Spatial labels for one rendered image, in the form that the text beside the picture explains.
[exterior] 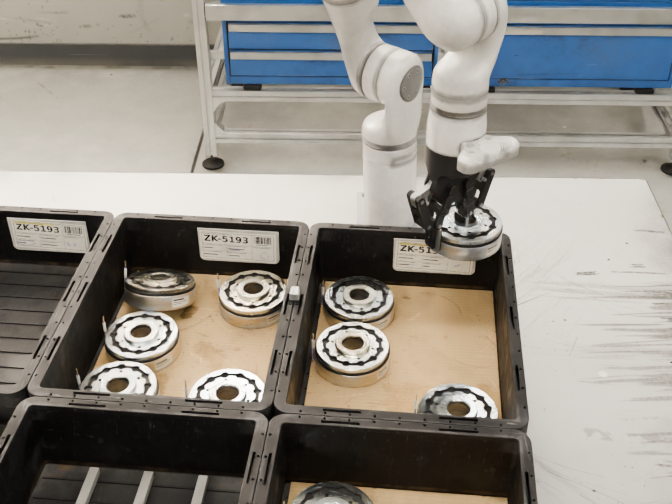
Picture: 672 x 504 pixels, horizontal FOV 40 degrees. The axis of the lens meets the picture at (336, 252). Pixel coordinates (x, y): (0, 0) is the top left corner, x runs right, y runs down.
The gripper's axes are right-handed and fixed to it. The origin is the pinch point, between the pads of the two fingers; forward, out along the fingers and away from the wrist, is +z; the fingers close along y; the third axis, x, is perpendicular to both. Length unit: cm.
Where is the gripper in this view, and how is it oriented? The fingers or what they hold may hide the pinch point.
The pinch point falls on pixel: (447, 232)
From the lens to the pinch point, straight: 127.2
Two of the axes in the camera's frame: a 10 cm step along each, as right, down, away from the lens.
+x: 5.8, 4.8, -6.6
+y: -8.2, 3.4, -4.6
